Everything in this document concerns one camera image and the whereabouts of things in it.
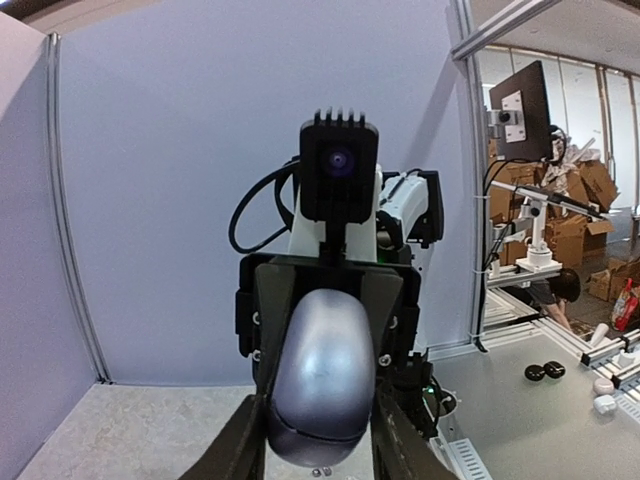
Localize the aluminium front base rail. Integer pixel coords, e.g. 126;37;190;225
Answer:
414;349;494;480

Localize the aluminium left corner post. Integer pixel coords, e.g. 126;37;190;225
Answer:
44;32;114;384

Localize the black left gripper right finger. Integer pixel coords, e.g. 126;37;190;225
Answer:
370;386;455;480

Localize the black monitor on stand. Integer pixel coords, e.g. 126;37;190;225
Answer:
489;60;553;162

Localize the person crouching in background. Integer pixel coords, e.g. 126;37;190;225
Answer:
527;268;581;331

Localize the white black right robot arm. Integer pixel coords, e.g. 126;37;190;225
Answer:
235;169;444;396

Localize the cardboard boxes pile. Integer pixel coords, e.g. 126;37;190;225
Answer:
487;139;640;301

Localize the black earbud case background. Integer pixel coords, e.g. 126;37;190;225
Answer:
524;364;546;382
543;360;566;380

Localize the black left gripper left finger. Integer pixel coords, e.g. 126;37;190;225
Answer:
179;393;267;480

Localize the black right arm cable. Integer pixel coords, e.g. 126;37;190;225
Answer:
228;159;301;256

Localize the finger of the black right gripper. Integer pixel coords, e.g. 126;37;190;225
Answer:
362;272;403;350
252;262;296;400

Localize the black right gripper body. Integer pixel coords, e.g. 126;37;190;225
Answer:
234;252;426;366

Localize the blue-grey earbud charging case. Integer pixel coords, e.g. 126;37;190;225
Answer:
267;315;377;468

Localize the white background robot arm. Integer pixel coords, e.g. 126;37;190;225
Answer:
491;180;605;278

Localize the aluminium right corner post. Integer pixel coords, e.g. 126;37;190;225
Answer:
451;1;488;354

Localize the aluminium corner post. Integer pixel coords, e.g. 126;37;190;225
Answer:
44;32;114;384
451;1;488;354

